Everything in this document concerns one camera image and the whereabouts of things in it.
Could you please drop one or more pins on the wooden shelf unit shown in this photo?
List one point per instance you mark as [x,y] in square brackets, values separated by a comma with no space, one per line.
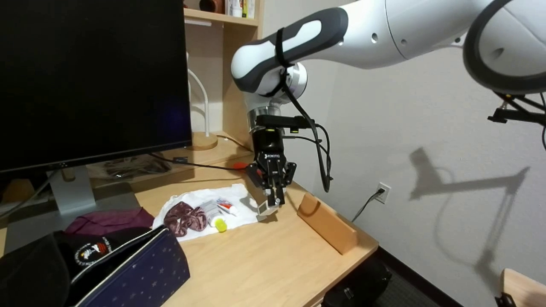
[239,126]

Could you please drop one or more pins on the black computer monitor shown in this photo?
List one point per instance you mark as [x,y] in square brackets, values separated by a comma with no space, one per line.
[85,74]

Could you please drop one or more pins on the white picture box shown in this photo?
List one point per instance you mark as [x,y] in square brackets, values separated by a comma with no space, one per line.
[247,8]

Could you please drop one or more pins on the clear bag with red contents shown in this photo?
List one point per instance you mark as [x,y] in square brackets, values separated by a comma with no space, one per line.
[239,197]

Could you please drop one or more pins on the light wooden board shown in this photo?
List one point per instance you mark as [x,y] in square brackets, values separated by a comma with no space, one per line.
[525,288]

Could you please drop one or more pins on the white wall outlet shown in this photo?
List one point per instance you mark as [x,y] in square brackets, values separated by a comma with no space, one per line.
[384,192]

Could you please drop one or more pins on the red plastic object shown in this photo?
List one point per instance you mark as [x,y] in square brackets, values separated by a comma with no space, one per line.
[239,163]

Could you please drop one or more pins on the white tube yellow cap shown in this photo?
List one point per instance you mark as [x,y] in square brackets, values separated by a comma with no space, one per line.
[218,226]

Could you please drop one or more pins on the black floor bin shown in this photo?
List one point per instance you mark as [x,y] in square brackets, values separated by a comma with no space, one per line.
[358,283]

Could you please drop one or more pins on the small red white tube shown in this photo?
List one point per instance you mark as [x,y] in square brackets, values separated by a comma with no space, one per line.
[227,207]

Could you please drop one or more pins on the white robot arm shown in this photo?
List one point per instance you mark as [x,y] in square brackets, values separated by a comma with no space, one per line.
[397,35]

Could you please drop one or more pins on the silver monitor stand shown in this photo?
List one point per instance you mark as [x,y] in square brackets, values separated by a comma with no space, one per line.
[73,194]

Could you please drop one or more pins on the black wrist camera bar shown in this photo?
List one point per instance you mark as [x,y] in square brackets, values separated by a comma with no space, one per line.
[283,122]

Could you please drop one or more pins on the maroon scrunchie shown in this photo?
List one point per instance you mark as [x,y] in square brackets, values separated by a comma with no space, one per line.
[184,219]

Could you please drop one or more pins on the maroon garment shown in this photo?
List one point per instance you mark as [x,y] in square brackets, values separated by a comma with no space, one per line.
[112,221]

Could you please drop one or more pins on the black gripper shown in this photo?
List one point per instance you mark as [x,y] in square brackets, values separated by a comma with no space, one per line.
[268,148]

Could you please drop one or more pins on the white desk lamp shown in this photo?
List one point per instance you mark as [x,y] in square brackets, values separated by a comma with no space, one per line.
[204,141]

